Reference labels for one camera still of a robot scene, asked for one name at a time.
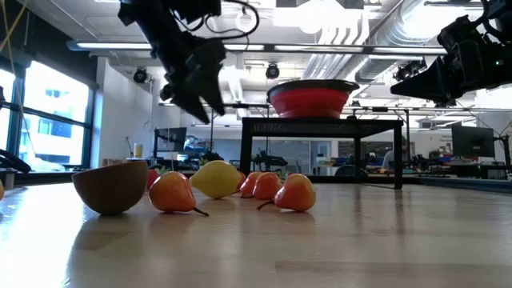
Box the black background rig frame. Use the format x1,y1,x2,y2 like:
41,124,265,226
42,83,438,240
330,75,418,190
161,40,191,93
159,102,270,161

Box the black computer monitor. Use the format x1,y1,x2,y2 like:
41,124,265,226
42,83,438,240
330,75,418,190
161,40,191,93
451,124,496,158
154,126,188,153

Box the silver ventilation duct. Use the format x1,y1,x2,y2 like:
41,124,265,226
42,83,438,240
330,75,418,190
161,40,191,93
354,0,449,83

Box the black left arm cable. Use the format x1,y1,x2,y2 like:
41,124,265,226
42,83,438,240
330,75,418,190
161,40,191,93
171,0,261,41

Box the black perforated metal shelf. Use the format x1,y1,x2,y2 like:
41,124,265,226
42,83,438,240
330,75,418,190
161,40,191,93
241,117,405,190

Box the black curved cable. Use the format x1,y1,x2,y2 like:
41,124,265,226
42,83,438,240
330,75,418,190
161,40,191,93
0,148,32,174

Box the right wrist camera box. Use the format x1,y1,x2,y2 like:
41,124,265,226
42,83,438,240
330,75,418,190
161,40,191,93
436,14,481,56

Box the black overhead light bar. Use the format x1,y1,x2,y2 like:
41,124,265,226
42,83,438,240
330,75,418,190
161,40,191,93
66,39,449,56

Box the person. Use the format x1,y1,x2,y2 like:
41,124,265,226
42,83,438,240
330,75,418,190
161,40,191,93
382,138,409,171

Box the white ceiling ring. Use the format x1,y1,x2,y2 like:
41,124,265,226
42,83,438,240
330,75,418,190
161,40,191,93
234,8,258,34

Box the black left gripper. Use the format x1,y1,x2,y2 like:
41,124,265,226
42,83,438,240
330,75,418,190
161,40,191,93
135,7,227,124

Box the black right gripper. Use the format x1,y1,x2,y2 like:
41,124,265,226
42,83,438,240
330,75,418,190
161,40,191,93
390,38,512,107

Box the large window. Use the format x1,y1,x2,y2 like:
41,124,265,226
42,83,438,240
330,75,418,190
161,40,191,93
0,59,99,174

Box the yellow plastic lemon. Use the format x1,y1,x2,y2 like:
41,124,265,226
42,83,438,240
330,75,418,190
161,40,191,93
190,159,243,200

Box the red collapsible colander bowl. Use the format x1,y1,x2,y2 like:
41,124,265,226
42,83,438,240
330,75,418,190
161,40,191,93
266,78,361,119

